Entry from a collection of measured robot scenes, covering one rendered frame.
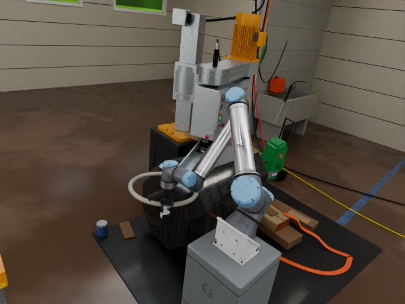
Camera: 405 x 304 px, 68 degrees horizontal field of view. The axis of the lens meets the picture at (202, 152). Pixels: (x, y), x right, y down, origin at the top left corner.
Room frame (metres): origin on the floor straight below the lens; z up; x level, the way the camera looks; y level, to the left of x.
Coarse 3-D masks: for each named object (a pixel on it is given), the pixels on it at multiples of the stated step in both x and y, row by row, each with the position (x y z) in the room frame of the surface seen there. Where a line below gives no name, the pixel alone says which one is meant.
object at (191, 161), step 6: (198, 144) 2.41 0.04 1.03; (210, 144) 2.39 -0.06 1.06; (192, 150) 2.31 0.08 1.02; (186, 156) 2.23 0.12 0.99; (192, 156) 2.29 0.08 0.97; (198, 156) 2.29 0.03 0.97; (186, 162) 2.21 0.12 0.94; (192, 162) 2.21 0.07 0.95; (198, 162) 2.17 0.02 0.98; (186, 168) 2.14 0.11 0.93; (192, 168) 2.08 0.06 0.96
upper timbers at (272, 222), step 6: (276, 210) 2.79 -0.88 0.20; (264, 216) 2.66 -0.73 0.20; (270, 216) 2.67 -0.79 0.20; (276, 216) 2.70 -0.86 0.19; (282, 216) 2.69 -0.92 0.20; (264, 222) 2.64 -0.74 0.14; (270, 222) 2.59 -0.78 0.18; (276, 222) 2.57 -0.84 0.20; (282, 222) 2.59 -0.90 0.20; (288, 222) 2.68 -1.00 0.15; (270, 228) 2.58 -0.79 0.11; (276, 228) 2.53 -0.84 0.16
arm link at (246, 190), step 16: (240, 96) 1.76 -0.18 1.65; (240, 112) 1.69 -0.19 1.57; (240, 128) 1.61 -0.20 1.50; (240, 144) 1.53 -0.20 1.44; (240, 160) 1.46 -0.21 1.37; (240, 176) 1.36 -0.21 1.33; (256, 176) 1.38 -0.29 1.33; (240, 192) 1.30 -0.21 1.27; (256, 192) 1.28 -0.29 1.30; (256, 208) 1.32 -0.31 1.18
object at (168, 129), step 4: (164, 124) 3.49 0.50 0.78; (168, 124) 3.51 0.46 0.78; (172, 124) 3.53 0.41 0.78; (160, 128) 3.36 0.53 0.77; (164, 128) 3.35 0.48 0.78; (168, 128) 3.36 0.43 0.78; (172, 128) 3.38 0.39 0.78; (164, 132) 3.30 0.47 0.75; (168, 132) 3.25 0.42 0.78; (172, 132) 3.26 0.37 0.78; (176, 132) 3.28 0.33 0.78; (180, 132) 3.29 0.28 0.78; (184, 132) 3.31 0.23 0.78; (172, 136) 3.17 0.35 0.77; (176, 136) 3.15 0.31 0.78; (180, 136) 3.16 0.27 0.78; (184, 136) 3.18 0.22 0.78; (176, 140) 3.11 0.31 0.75; (180, 140) 3.09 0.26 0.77; (184, 140) 3.11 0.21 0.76; (188, 140) 3.15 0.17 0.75; (192, 140) 3.19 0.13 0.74
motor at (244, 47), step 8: (240, 16) 2.94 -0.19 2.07; (248, 16) 2.91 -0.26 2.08; (256, 16) 2.92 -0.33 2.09; (240, 24) 2.95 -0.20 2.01; (248, 24) 2.92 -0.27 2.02; (256, 24) 2.94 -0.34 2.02; (240, 32) 2.92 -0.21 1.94; (248, 32) 2.90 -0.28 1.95; (256, 32) 2.93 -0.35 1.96; (264, 32) 3.04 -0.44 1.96; (240, 40) 2.94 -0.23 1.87; (248, 40) 2.92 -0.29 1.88; (256, 40) 2.90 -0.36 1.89; (264, 40) 2.98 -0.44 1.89; (232, 48) 2.99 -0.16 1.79; (240, 48) 2.92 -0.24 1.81; (248, 48) 2.93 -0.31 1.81; (256, 48) 2.97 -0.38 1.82; (224, 56) 2.95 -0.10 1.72; (232, 56) 3.02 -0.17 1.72; (240, 56) 2.91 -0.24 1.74; (248, 56) 2.91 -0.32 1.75
